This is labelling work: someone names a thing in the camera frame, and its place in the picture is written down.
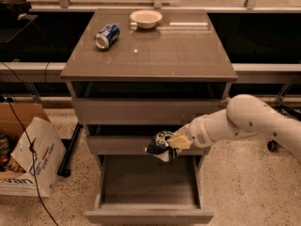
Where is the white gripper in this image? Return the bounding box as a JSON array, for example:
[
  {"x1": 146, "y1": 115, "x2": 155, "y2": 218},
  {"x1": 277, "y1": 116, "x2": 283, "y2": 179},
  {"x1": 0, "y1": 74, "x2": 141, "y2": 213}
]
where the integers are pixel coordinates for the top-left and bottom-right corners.
[{"x1": 167, "y1": 115, "x2": 214, "y2": 150}]

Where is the blue chip bag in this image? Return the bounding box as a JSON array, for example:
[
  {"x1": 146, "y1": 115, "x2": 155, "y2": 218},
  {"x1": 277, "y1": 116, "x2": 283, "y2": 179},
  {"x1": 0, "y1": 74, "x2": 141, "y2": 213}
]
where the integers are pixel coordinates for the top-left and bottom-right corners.
[{"x1": 145, "y1": 131, "x2": 182, "y2": 162}]

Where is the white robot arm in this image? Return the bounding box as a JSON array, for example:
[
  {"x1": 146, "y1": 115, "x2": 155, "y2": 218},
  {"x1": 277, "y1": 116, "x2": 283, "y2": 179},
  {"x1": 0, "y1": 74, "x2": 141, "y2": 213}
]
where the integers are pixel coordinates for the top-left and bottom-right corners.
[{"x1": 167, "y1": 94, "x2": 301, "y2": 158}]

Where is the grey open bottom drawer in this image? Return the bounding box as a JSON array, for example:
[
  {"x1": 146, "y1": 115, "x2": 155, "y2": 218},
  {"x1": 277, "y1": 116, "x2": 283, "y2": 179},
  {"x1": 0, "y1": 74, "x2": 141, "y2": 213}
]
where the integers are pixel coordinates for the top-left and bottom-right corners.
[{"x1": 86, "y1": 155, "x2": 214, "y2": 224}]

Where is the grey middle drawer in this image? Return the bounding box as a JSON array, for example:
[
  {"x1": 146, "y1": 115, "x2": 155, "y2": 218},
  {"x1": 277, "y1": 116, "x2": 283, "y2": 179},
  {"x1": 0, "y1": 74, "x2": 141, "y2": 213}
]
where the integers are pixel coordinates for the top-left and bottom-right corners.
[{"x1": 86, "y1": 124, "x2": 214, "y2": 156}]

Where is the grey drawer cabinet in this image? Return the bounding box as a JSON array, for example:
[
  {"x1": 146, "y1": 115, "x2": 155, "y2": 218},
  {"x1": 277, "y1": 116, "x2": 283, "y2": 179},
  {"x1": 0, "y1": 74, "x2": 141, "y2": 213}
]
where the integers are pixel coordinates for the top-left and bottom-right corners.
[{"x1": 59, "y1": 8, "x2": 239, "y2": 162}]

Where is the grey top drawer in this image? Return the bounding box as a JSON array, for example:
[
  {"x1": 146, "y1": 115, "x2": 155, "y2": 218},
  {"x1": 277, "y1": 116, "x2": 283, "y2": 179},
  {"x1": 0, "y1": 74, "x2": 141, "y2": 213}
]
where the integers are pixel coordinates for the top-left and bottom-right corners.
[{"x1": 71, "y1": 82, "x2": 226, "y2": 125}]

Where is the black bag on shelf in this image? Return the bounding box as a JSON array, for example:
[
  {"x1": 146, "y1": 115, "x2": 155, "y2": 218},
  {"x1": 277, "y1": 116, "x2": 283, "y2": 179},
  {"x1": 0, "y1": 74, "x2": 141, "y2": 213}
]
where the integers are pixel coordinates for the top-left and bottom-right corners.
[{"x1": 0, "y1": 0, "x2": 31, "y2": 25}]

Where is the black table leg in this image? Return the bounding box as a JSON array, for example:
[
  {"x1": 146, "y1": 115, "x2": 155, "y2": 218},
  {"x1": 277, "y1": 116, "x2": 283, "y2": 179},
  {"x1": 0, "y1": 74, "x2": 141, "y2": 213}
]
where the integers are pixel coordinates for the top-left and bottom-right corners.
[{"x1": 57, "y1": 123, "x2": 83, "y2": 177}]

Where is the white ceramic bowl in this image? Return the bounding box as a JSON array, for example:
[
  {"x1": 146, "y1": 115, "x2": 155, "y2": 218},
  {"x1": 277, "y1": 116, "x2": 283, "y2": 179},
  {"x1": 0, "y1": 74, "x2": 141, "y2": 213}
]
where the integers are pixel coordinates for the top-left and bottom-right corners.
[{"x1": 130, "y1": 9, "x2": 163, "y2": 29}]

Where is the blue soda can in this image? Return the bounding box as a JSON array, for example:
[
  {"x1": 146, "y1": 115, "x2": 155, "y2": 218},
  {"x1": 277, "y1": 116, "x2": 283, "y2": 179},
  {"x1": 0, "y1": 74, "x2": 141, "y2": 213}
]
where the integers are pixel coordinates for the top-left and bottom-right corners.
[{"x1": 94, "y1": 24, "x2": 119, "y2": 50}]

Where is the cardboard box with white flap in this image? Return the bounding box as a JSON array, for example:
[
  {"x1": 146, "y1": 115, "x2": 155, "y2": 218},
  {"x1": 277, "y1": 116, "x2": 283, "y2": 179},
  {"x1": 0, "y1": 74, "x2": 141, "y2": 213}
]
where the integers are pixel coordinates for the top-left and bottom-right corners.
[{"x1": 0, "y1": 103, "x2": 66, "y2": 197}]

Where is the black cable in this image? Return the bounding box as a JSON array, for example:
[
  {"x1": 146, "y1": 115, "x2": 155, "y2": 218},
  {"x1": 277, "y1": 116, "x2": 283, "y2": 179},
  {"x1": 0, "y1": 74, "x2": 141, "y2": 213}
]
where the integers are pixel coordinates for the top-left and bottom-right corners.
[{"x1": 0, "y1": 61, "x2": 60, "y2": 226}]

